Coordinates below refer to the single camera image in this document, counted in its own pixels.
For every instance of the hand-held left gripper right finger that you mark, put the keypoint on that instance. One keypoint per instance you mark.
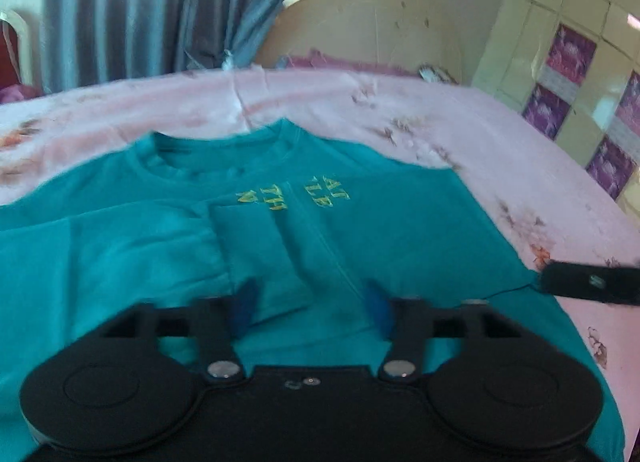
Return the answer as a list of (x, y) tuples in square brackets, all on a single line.
[(380, 309)]

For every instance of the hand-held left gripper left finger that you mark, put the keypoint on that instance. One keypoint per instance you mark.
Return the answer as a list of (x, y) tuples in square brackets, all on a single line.
[(244, 309)]

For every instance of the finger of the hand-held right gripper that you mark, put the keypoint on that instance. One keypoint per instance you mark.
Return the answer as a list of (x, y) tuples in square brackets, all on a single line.
[(575, 282)]

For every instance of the teal shirt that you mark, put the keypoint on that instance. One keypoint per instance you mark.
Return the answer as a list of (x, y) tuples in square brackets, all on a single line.
[(150, 252)]

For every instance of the pink floral bedsheet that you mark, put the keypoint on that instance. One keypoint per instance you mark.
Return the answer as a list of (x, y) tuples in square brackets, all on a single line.
[(450, 112)]

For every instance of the small dark and white object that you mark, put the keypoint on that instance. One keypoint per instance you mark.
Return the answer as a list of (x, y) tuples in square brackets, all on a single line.
[(432, 73)]

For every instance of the blue grey curtain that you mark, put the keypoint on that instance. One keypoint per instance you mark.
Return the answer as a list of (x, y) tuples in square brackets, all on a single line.
[(150, 12)]

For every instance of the red headboard with cream frame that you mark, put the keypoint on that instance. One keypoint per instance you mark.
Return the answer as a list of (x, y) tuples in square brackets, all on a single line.
[(6, 52)]

